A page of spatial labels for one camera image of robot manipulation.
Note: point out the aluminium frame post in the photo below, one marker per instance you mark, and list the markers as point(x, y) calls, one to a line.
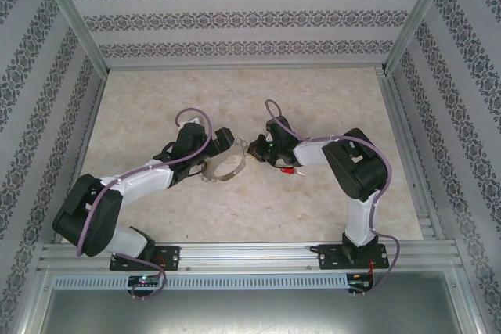
point(419, 17)
point(74, 21)

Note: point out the aluminium mounting rail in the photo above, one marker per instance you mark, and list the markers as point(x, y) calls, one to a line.
point(242, 257)

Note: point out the grey metal sheet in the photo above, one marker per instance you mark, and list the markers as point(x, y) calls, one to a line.
point(250, 310)

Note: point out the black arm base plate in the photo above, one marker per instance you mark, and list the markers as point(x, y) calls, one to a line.
point(172, 257)
point(326, 257)

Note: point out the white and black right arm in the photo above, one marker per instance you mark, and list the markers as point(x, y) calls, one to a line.
point(309, 154)

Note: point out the small controller board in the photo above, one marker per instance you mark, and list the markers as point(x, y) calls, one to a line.
point(358, 281)
point(145, 280)

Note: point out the aluminium side rail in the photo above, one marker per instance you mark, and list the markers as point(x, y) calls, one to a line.
point(393, 107)
point(85, 146)

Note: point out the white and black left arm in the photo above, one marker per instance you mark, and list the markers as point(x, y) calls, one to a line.
point(145, 179)

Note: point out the red-headed key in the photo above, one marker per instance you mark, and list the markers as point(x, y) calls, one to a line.
point(289, 171)

